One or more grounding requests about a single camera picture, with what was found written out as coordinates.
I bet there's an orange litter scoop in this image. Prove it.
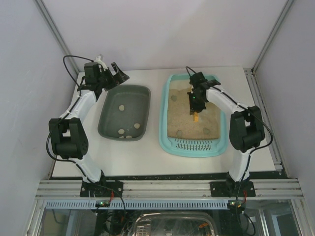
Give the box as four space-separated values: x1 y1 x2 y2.
187 90 199 123

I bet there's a teal litter box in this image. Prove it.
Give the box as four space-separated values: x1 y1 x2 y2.
159 73 229 158

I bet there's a grey plastic bin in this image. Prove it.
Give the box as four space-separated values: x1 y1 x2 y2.
97 85 151 141

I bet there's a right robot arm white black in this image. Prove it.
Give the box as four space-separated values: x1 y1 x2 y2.
188 72 265 183

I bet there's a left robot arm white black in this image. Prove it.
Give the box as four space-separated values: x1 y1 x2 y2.
46 59 129 183

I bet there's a metal basket below table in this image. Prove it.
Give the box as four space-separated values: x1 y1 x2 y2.
130 211 219 236

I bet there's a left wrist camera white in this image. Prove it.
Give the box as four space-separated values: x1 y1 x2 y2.
94 54 108 71

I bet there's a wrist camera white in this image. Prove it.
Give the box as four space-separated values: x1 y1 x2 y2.
94 54 108 71
206 79 221 87

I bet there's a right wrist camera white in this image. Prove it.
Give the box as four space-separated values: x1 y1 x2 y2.
206 79 221 87

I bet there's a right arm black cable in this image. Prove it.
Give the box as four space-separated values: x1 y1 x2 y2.
185 65 273 197

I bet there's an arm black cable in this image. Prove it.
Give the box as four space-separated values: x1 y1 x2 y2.
185 65 273 197
46 55 95 162

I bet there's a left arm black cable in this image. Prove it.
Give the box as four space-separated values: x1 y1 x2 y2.
46 55 95 162

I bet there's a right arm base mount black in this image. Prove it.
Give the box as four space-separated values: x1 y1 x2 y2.
210 180 256 197

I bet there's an aluminium right side rail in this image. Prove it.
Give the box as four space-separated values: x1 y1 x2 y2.
244 68 284 172

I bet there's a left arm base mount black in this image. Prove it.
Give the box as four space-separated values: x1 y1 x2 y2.
80 178 124 198

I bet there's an aluminium rail frame front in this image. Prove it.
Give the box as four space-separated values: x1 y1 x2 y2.
35 179 303 200

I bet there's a blue slotted cable duct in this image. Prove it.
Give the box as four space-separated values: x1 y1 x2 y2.
46 199 228 210

